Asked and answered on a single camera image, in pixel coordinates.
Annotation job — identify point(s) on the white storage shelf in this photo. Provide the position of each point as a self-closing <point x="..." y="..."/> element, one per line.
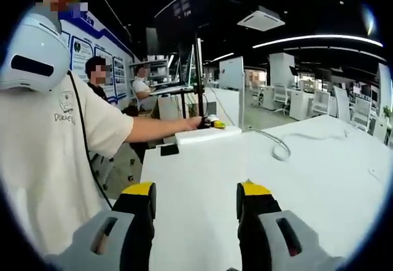
<point x="156" y="65"/>

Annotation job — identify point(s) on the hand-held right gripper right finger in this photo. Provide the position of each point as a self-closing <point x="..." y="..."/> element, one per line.
<point x="261" y="240"/>

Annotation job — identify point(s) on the black square pad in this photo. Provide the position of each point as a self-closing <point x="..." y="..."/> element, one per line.
<point x="169" y="150"/>

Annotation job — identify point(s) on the white table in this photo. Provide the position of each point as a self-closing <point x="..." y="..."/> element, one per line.
<point x="199" y="172"/>

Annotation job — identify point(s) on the white office chair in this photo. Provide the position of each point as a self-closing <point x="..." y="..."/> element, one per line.
<point x="281" y="97"/>
<point x="320" y="102"/>
<point x="341" y="102"/>
<point x="360" y="111"/>

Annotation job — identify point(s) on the ceiling air conditioner unit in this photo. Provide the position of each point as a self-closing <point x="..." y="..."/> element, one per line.
<point x="261" y="19"/>

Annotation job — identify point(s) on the white standing desk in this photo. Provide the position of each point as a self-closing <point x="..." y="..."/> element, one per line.
<point x="172" y="90"/>

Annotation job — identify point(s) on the long ceiling light strip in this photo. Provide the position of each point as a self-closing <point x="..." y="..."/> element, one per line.
<point x="316" y="39"/>

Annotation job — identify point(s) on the white worn device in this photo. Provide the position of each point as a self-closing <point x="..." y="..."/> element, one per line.
<point x="33" y="46"/>

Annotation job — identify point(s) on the white power strip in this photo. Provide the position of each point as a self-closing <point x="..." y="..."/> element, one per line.
<point x="208" y="134"/>

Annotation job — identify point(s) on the green potted plant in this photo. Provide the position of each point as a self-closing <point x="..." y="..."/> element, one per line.
<point x="388" y="112"/>

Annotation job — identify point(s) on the person's left hand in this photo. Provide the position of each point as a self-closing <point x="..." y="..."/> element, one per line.
<point x="192" y="123"/>

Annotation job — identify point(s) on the black wall monitor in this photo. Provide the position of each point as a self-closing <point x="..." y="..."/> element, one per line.
<point x="184" y="16"/>

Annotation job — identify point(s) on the blue wall poster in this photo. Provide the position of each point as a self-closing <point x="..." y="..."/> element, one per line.
<point x="80" y="53"/>

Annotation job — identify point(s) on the whiteboard on stand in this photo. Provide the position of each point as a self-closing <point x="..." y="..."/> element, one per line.
<point x="231" y="74"/>

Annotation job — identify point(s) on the black monitor stand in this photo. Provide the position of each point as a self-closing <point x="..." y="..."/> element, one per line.
<point x="200" y="83"/>

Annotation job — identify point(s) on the person in cream t-shirt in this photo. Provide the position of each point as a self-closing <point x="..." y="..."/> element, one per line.
<point x="40" y="148"/>

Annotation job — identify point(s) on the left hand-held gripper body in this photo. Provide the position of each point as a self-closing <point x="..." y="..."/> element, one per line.
<point x="208" y="120"/>

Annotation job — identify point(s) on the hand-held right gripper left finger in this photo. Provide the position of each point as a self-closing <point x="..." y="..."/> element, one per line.
<point x="135" y="237"/>

